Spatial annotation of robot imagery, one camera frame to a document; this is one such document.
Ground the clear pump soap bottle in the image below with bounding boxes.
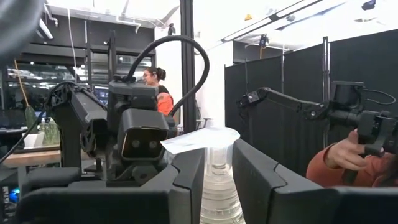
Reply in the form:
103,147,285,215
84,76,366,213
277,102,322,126
160,126,247,224

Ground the person's hand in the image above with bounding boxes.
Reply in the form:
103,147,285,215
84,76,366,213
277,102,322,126
324,128,370,172

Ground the green broom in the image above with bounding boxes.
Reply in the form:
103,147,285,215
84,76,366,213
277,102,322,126
13,58,39,135

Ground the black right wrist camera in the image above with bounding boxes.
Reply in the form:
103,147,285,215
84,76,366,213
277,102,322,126
117,108,171,163

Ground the white plant pot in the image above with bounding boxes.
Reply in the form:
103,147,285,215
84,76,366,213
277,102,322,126
22,130,45,149

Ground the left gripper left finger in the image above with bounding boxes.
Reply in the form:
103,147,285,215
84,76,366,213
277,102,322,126
113,148,206,224

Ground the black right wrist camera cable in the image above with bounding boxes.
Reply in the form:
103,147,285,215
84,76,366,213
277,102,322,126
126,34,211,118

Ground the silver metal pole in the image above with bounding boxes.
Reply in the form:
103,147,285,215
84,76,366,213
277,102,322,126
322,36,330,147

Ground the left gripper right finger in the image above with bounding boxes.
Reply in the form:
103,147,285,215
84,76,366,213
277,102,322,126
231,138,326,224

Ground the black partition screen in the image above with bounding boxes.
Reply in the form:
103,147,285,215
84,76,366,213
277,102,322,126
224,29,398,177

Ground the black storage rack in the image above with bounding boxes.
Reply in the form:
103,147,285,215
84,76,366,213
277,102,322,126
18,4,157,110

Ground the person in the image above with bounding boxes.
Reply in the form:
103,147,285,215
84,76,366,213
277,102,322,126
142,66,175,118
305,143,398,189

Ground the wooden table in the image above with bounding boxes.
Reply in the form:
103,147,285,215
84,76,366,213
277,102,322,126
2,148,63,169

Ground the black aluminium table frame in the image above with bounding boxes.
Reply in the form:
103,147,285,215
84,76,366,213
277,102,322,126
179,0,197,134

